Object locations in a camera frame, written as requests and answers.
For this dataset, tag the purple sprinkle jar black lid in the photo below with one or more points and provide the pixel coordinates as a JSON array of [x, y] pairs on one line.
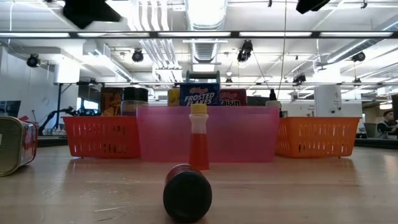
[[134, 99]]

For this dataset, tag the white cylindrical appliance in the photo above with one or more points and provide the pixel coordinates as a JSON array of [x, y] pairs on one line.
[[328, 99]]

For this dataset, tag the orange plastic basket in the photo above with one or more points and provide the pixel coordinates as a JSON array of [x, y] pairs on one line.
[[317, 137]]

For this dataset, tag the dark cereal box red label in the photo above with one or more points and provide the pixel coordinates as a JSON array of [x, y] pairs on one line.
[[15, 146]]

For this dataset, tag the blue mini cereal box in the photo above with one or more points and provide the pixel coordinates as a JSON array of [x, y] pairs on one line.
[[200, 94]]

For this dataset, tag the orange snack packet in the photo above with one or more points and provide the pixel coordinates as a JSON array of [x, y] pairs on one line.
[[111, 101]]

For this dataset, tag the dark background monitor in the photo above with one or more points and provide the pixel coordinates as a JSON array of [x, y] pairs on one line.
[[9, 108]]

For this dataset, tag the black icing bottle white collar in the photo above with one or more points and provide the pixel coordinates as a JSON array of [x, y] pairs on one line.
[[273, 99]]

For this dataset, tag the teal box grater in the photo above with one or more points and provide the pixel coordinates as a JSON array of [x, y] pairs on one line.
[[202, 74]]

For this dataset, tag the small orange bottle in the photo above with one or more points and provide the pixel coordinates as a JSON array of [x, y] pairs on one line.
[[199, 146]]

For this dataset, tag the black hanging camera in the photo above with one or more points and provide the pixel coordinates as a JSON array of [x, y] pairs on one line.
[[245, 51]]

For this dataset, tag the black monitor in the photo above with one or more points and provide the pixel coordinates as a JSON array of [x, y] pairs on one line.
[[258, 100]]

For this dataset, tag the silver ventilation duct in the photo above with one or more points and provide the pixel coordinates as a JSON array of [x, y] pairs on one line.
[[205, 18]]

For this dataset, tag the black background robot arm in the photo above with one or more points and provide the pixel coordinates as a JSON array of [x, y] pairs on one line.
[[56, 115]]

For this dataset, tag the person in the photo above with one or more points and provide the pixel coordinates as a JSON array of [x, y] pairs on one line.
[[387, 126]]

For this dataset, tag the red plastic basket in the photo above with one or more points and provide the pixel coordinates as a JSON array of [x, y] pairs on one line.
[[102, 137]]

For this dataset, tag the red mini cereal box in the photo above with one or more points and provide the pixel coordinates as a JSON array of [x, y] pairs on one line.
[[233, 97]]

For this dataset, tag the pink translucent plastic bin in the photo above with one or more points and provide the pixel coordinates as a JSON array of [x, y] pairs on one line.
[[236, 133]]

